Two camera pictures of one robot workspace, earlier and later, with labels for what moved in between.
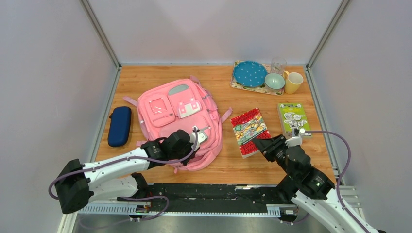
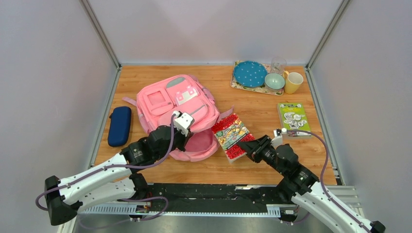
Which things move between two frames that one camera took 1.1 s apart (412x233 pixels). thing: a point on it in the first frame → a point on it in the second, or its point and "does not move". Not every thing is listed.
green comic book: x=292 y=115 does not move
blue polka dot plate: x=249 y=74 does not move
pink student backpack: x=167 y=106 does not move
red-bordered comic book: x=247 y=126 → x=229 y=131
